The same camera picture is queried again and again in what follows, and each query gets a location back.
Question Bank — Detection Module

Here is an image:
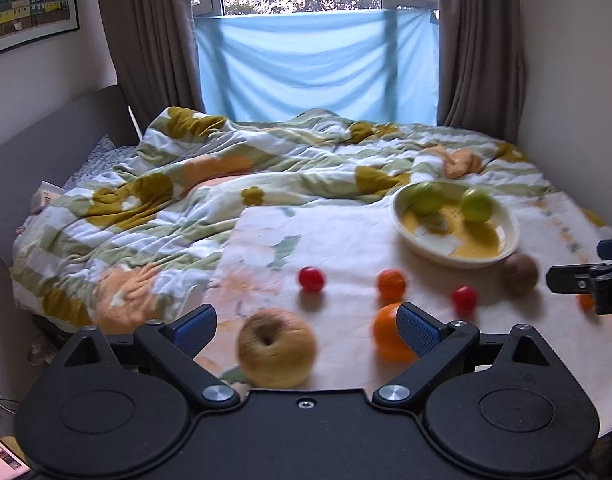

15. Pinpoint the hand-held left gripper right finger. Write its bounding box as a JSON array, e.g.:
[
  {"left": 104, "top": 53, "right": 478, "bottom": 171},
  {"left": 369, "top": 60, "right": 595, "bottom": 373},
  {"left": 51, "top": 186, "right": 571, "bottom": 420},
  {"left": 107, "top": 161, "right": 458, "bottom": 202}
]
[{"left": 372, "top": 302, "right": 554, "bottom": 408}]

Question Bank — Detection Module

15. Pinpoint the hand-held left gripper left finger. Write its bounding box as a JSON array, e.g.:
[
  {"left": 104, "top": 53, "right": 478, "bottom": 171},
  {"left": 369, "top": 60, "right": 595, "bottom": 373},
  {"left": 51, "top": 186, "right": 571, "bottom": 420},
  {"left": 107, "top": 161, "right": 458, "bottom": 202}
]
[{"left": 60, "top": 304, "right": 241, "bottom": 407}]

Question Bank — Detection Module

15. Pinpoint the large orange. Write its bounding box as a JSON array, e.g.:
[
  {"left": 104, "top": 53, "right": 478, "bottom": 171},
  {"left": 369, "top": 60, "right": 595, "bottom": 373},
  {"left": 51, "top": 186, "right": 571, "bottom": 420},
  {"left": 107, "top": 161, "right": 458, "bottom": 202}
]
[{"left": 373, "top": 302, "right": 417, "bottom": 363}]

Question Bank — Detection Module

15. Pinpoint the brown kiwi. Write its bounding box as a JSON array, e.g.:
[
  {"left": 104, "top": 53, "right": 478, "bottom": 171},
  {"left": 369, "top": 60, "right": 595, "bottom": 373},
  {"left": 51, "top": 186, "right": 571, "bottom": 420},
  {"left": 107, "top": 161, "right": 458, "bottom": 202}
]
[{"left": 501, "top": 253, "right": 539, "bottom": 297}]

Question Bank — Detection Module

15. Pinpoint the red cherry tomato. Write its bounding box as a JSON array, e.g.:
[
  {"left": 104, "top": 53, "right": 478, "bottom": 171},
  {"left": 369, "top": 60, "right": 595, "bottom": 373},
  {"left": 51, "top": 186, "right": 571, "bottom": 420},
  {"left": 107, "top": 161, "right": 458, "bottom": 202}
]
[
  {"left": 299, "top": 266, "right": 327, "bottom": 292},
  {"left": 451, "top": 286, "right": 478, "bottom": 317}
]

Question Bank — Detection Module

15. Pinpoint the cream oval bowl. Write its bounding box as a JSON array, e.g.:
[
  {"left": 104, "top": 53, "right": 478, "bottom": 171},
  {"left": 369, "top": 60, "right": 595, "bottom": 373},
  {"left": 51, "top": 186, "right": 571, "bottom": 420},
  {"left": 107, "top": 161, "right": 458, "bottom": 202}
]
[{"left": 393, "top": 180, "right": 521, "bottom": 270}]

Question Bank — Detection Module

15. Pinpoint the yellow apple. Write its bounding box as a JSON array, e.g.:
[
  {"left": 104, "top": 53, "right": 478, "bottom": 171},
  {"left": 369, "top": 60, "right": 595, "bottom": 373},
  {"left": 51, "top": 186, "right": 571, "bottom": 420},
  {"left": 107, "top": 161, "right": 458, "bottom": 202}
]
[{"left": 237, "top": 308, "right": 317, "bottom": 388}]

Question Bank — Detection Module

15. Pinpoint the green apple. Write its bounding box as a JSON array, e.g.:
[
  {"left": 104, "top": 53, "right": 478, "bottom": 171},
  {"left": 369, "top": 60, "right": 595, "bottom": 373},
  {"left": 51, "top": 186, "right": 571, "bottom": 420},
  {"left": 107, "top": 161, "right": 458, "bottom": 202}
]
[
  {"left": 410, "top": 181, "right": 445, "bottom": 217},
  {"left": 460, "top": 187, "right": 498, "bottom": 224}
]

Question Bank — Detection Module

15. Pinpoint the green yellow floral duvet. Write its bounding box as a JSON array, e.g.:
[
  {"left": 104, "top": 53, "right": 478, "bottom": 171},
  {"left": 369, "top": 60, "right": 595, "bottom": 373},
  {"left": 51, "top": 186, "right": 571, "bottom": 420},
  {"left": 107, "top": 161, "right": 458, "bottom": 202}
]
[{"left": 10, "top": 106, "right": 612, "bottom": 333}]

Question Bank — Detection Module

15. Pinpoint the patterned grey pillow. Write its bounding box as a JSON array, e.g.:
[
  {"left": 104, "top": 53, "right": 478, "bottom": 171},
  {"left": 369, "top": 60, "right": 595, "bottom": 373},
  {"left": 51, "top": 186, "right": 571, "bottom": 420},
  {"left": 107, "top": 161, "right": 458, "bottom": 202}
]
[{"left": 63, "top": 134, "right": 139, "bottom": 191}]

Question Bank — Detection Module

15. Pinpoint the small white box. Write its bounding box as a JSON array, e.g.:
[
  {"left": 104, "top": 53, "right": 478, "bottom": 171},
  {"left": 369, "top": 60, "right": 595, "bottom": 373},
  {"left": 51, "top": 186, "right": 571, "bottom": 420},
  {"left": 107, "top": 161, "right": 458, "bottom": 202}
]
[{"left": 30, "top": 181, "right": 65, "bottom": 213}]

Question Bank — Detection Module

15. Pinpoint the pink screen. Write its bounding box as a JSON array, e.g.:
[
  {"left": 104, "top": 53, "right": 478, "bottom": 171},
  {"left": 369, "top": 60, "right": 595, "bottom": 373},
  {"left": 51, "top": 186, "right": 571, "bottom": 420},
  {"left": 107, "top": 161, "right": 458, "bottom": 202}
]
[{"left": 0, "top": 427, "right": 31, "bottom": 480}]

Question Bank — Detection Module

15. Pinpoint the brown curtain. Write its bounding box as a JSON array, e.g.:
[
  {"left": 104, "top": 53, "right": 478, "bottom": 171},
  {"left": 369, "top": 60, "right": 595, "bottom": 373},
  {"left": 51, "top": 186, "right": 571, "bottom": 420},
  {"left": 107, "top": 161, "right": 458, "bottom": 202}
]
[
  {"left": 93, "top": 0, "right": 207, "bottom": 133},
  {"left": 436, "top": 0, "right": 529, "bottom": 143}
]

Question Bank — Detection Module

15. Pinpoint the grey bed headboard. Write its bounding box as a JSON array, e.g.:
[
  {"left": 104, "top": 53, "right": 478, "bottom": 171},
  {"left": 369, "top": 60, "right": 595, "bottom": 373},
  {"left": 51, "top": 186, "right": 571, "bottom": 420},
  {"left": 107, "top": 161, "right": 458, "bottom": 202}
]
[{"left": 0, "top": 84, "right": 141, "bottom": 241}]

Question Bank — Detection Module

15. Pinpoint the light blue window cloth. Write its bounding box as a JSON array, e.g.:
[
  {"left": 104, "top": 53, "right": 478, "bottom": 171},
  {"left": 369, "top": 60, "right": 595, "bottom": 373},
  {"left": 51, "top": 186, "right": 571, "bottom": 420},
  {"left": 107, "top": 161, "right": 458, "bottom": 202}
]
[{"left": 193, "top": 8, "right": 441, "bottom": 126}]

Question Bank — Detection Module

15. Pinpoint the framed wall poster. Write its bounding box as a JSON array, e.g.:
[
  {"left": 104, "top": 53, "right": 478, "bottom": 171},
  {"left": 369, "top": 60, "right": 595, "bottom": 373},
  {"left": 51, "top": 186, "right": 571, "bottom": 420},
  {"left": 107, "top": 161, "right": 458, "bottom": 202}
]
[{"left": 0, "top": 0, "right": 81, "bottom": 58}]

